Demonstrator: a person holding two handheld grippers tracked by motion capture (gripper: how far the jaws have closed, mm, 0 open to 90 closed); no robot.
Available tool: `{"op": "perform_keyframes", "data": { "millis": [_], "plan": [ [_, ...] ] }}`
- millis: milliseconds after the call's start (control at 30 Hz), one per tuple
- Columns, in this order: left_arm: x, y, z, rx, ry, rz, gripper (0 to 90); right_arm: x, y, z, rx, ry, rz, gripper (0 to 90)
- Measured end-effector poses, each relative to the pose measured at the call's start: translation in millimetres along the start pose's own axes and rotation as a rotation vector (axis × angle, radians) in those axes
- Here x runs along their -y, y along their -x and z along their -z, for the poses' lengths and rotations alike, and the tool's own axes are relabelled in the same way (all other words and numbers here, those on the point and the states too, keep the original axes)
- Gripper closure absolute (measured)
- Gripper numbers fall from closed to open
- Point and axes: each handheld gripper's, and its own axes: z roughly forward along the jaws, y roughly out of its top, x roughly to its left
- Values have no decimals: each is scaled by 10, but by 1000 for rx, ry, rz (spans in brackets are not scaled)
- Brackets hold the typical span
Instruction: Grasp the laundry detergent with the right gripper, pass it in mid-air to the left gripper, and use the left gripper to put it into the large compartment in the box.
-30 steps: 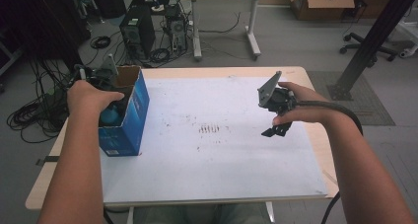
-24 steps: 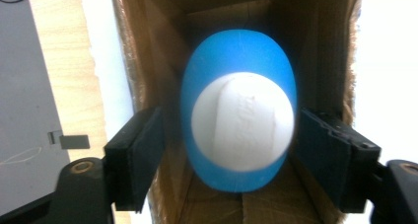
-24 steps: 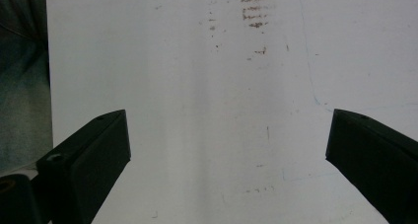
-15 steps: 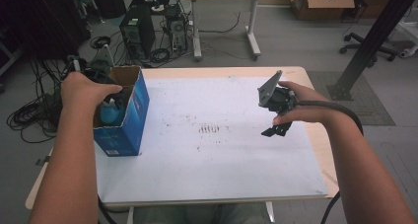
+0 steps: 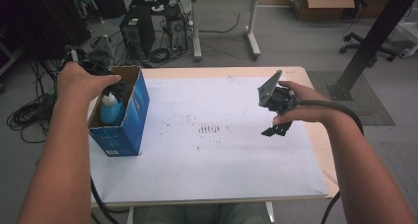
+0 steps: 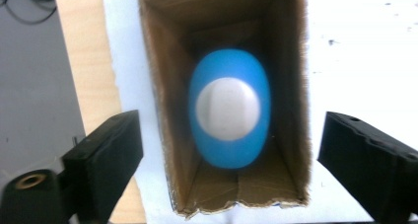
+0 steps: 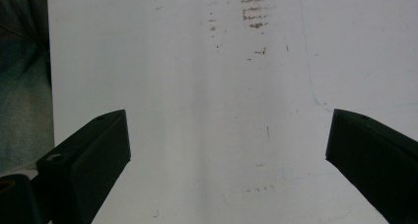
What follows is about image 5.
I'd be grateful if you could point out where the grey floor mat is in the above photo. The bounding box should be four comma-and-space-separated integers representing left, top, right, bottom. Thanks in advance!
307, 70, 396, 127

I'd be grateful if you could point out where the grey open computer tower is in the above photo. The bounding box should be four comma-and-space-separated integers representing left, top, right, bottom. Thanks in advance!
163, 5, 189, 54

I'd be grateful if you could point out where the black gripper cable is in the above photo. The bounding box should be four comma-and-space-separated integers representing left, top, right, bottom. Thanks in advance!
90, 177, 120, 224
294, 99, 365, 224

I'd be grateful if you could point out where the black computer tower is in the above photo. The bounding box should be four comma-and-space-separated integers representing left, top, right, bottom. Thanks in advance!
118, 1, 157, 61

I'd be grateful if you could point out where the brown cardboard box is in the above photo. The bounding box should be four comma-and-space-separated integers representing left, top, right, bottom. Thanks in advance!
283, 0, 356, 22

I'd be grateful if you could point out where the blue cardboard box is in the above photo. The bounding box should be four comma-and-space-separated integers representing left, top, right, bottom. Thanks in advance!
87, 64, 151, 158

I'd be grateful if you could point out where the blue detergent bottle white cap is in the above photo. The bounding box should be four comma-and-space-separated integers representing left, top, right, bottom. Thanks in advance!
99, 92, 127, 126

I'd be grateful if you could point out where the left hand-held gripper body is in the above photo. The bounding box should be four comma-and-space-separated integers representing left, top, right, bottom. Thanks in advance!
58, 34, 116, 77

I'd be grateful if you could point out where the person's left leg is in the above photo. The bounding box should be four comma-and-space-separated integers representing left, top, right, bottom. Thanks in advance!
132, 204, 211, 224

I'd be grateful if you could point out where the person's right hand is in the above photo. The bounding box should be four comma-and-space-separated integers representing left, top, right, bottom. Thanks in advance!
272, 80, 331, 126

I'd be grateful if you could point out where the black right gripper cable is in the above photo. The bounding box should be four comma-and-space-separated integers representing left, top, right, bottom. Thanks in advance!
294, 99, 365, 224

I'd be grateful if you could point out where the person's left hand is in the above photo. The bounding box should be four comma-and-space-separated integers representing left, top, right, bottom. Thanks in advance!
56, 61, 122, 103

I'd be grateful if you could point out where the black metal pole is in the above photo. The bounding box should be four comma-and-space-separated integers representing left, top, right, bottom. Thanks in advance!
326, 0, 418, 102

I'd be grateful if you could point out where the bundle of black floor cables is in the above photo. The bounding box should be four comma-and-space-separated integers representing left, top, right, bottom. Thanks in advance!
6, 55, 67, 143

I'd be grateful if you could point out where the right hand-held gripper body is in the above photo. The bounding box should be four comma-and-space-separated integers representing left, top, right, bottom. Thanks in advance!
256, 69, 299, 116

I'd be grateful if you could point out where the dark curtain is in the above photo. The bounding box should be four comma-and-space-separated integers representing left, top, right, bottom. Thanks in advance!
0, 0, 93, 62

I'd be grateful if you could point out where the person's leg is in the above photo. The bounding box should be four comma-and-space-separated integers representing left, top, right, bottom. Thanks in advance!
132, 204, 211, 224
210, 202, 271, 224

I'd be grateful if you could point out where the white table sheet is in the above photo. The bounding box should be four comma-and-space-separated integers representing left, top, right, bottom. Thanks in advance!
89, 76, 329, 205

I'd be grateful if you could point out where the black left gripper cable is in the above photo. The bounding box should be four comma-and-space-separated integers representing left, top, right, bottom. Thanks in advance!
90, 177, 120, 224

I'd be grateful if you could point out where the black office chair base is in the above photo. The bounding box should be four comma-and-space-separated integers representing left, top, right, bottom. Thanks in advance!
338, 32, 399, 69

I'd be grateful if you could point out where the person's right leg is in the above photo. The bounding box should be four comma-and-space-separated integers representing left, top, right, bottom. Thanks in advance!
210, 202, 271, 224

